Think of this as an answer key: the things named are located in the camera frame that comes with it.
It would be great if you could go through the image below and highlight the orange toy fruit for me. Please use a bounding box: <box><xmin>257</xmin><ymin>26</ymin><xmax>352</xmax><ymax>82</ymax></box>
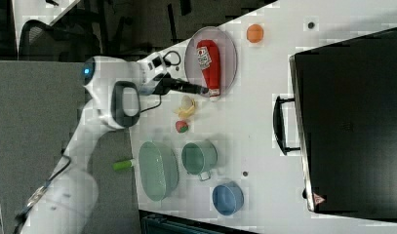
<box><xmin>247</xmin><ymin>24</ymin><xmax>264</xmax><ymax>43</ymax></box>

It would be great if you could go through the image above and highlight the black office chair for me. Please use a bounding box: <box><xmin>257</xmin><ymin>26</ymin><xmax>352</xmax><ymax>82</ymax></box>
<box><xmin>19</xmin><ymin>19</ymin><xmax>100</xmax><ymax>62</ymax></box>

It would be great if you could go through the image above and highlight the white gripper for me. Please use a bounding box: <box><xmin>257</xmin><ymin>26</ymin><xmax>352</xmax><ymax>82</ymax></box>
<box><xmin>138</xmin><ymin>53</ymin><xmax>209</xmax><ymax>96</ymax></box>

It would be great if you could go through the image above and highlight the green metal pot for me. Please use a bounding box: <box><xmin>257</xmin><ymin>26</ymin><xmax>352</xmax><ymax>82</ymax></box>
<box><xmin>181</xmin><ymin>139</ymin><xmax>218</xmax><ymax>181</ymax></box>

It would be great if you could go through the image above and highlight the yellow peeled banana toy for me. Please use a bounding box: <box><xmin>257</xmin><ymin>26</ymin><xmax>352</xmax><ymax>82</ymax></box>
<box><xmin>175</xmin><ymin>96</ymin><xmax>196</xmax><ymax>119</ymax></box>

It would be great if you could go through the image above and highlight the silver toaster oven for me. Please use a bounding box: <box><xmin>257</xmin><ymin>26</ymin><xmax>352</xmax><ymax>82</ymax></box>
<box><xmin>289</xmin><ymin>27</ymin><xmax>397</xmax><ymax>222</ymax></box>

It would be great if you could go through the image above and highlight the grey round plate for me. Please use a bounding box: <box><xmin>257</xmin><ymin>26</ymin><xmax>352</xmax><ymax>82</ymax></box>
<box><xmin>184</xmin><ymin>26</ymin><xmax>237</xmax><ymax>96</ymax></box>

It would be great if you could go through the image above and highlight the blue cup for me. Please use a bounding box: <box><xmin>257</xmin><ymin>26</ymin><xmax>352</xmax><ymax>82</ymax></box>
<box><xmin>212</xmin><ymin>181</ymin><xmax>244</xmax><ymax>215</ymax></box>

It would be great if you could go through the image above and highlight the green oval colander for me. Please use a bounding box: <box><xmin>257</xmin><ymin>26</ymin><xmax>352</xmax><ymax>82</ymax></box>
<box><xmin>139</xmin><ymin>141</ymin><xmax>179</xmax><ymax>201</ymax></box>

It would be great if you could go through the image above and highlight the red ketchup bottle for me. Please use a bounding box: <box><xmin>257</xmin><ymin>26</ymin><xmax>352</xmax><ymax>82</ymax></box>
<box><xmin>196</xmin><ymin>40</ymin><xmax>220</xmax><ymax>100</ymax></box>

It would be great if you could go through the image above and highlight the green toy pear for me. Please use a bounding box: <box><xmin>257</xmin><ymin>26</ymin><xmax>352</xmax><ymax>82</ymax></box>
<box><xmin>112</xmin><ymin>159</ymin><xmax>136</xmax><ymax>172</ymax></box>

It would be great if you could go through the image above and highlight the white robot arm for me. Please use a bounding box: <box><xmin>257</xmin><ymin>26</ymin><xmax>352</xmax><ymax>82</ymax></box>
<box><xmin>13</xmin><ymin>53</ymin><xmax>209</xmax><ymax>234</ymax></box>

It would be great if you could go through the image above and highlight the red toy strawberry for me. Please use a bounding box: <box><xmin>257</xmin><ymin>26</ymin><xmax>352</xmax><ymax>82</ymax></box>
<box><xmin>176</xmin><ymin>121</ymin><xmax>189</xmax><ymax>134</ymax></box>

